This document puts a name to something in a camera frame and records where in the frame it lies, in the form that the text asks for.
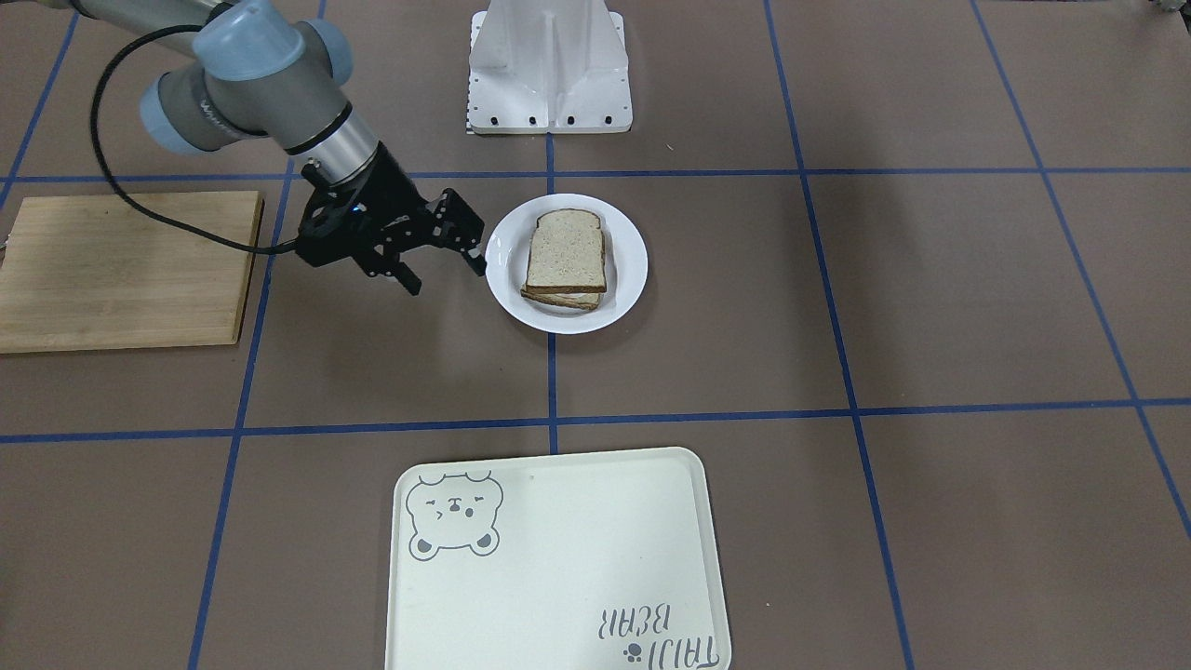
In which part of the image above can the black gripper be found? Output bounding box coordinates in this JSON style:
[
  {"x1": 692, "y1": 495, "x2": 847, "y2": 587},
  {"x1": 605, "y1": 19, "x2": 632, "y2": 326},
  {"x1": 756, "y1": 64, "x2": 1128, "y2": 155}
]
[{"x1": 294, "y1": 142, "x2": 488, "y2": 296}]

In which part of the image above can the bread slice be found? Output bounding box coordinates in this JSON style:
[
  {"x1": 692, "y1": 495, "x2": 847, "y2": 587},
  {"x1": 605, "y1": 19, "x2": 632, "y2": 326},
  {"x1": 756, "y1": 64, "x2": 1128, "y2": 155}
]
[
  {"x1": 520, "y1": 288, "x2": 605, "y2": 311},
  {"x1": 523, "y1": 208, "x2": 607, "y2": 294}
]

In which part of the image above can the white round plate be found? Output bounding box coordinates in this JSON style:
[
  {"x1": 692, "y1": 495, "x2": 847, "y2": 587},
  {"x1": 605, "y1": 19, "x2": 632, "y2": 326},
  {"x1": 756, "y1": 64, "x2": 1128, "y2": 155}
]
[{"x1": 485, "y1": 194, "x2": 649, "y2": 336}]

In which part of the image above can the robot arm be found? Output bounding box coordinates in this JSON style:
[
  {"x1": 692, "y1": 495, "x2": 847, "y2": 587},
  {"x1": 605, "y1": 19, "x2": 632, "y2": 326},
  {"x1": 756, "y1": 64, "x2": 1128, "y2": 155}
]
[{"x1": 54, "y1": 1, "x2": 488, "y2": 294}]

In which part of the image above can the wooden cutting board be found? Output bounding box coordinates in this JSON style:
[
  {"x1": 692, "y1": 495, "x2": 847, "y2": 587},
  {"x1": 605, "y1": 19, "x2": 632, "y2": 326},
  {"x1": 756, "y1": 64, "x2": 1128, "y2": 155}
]
[{"x1": 1, "y1": 194, "x2": 254, "y2": 355}]

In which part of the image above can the cream bear serving tray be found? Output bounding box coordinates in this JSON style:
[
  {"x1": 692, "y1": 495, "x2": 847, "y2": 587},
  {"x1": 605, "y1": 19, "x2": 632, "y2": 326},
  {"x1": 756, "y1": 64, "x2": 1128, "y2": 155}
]
[{"x1": 384, "y1": 447, "x2": 732, "y2": 669}]

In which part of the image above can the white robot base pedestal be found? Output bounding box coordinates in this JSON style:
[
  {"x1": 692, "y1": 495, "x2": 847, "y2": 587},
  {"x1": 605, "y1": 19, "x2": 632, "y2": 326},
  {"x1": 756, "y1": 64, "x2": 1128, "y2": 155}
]
[{"x1": 464, "y1": 1, "x2": 634, "y2": 134}]

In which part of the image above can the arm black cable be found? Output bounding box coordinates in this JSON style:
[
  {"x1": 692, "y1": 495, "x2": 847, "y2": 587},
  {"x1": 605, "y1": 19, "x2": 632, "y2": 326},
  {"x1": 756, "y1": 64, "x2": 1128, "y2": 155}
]
[{"x1": 89, "y1": 24, "x2": 301, "y2": 256}]

